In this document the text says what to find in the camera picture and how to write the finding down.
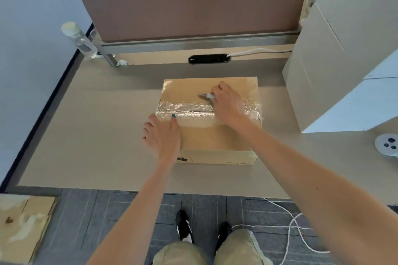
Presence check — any person's right hand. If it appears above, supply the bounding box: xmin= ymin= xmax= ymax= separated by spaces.
xmin=208 ymin=81 xmax=249 ymax=129

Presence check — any person's left hand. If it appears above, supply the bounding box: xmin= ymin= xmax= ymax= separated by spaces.
xmin=143 ymin=113 xmax=182 ymax=163

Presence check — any brown cardboard box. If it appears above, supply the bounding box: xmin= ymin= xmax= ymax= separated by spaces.
xmin=154 ymin=76 xmax=264 ymax=165
xmin=0 ymin=194 xmax=60 ymax=264

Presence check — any person's left forearm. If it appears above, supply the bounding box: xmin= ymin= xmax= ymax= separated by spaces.
xmin=87 ymin=156 xmax=178 ymax=265

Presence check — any person's right forearm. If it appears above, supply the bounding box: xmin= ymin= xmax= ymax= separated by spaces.
xmin=236 ymin=118 xmax=398 ymax=265

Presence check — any black desk power socket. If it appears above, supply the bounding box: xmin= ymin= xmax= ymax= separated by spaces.
xmin=188 ymin=53 xmax=231 ymax=65

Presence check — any black striped shoe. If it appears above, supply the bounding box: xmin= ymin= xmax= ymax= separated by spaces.
xmin=214 ymin=222 xmax=232 ymax=256
xmin=175 ymin=210 xmax=195 ymax=243

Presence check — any grey metal bar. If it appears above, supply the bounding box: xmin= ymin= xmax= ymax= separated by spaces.
xmin=92 ymin=29 xmax=118 ymax=67

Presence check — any mauve desk divider panel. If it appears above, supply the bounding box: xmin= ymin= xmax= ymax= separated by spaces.
xmin=82 ymin=0 xmax=309 ymax=54

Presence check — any clear bottle white cap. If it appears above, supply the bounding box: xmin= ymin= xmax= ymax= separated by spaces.
xmin=61 ymin=22 xmax=100 ymax=59

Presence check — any white handheld controller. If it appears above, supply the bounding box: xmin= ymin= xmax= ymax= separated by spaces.
xmin=374 ymin=133 xmax=398 ymax=158

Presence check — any white desk cable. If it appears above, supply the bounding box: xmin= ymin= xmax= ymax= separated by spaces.
xmin=227 ymin=48 xmax=294 ymax=57

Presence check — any white floor cable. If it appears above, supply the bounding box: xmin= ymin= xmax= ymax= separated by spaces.
xmin=231 ymin=197 xmax=330 ymax=265

